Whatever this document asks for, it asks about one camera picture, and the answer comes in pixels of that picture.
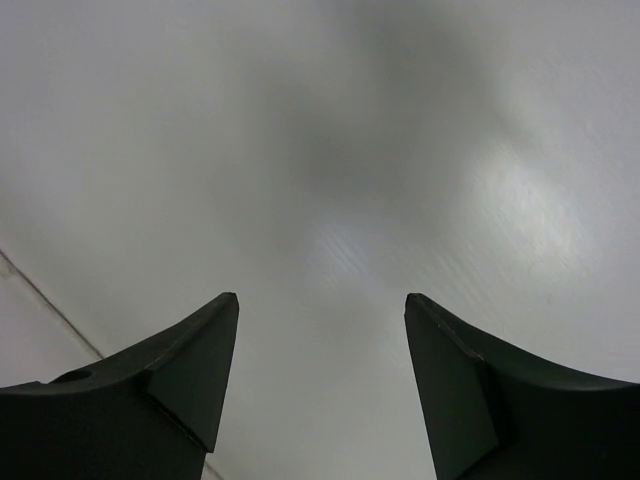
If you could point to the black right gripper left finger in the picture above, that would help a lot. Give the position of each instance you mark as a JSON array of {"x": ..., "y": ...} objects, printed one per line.
[{"x": 150, "y": 411}]

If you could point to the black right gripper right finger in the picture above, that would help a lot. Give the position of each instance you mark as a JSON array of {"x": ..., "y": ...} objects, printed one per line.
[{"x": 495, "y": 411}]

